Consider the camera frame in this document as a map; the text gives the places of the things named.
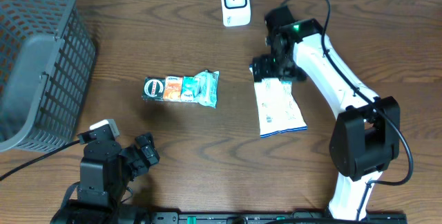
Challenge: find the light green tissue pack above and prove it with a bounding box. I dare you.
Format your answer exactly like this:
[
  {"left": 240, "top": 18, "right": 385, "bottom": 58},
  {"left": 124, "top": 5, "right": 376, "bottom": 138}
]
[{"left": 195, "top": 71, "right": 220, "bottom": 108}]

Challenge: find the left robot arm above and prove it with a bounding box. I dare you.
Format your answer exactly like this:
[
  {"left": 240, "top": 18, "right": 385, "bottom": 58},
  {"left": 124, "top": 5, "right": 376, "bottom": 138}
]
[{"left": 50, "top": 131, "right": 160, "bottom": 224}]

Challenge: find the grey plastic mesh basket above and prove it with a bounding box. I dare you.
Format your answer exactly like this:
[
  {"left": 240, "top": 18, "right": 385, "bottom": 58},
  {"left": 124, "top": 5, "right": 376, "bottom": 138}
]
[{"left": 1, "top": 0, "right": 97, "bottom": 153}]

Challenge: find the green Zam-Buk box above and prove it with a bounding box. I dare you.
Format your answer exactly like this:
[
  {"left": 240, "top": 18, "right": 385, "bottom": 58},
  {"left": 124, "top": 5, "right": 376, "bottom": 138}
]
[{"left": 142, "top": 77, "right": 166, "bottom": 101}]

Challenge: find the white barcode scanner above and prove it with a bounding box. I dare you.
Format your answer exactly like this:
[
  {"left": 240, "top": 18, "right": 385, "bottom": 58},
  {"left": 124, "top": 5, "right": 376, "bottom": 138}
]
[{"left": 221, "top": 0, "right": 251, "bottom": 27}]

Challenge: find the orange Kleenex tissue pack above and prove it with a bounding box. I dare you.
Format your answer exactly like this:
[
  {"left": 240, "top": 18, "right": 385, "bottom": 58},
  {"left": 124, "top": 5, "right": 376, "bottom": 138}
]
[{"left": 163, "top": 76, "right": 183, "bottom": 102}]

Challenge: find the yellow wet wipes pack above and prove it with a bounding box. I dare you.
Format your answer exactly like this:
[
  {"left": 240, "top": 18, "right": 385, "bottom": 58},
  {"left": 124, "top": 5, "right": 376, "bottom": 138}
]
[{"left": 254, "top": 78, "right": 307, "bottom": 138}]

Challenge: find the teal Kleenex tissue pack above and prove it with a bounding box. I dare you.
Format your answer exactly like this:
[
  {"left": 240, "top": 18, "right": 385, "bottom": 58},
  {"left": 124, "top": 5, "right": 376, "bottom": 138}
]
[{"left": 181, "top": 77, "right": 200, "bottom": 103}]

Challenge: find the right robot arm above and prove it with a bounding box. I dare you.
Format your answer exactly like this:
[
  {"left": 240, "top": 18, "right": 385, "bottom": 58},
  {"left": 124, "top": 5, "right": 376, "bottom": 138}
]
[{"left": 251, "top": 6, "right": 400, "bottom": 221}]

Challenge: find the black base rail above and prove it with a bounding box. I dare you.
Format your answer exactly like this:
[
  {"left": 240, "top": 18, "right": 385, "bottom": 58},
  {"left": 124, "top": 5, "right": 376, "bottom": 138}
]
[{"left": 150, "top": 210, "right": 408, "bottom": 224}]

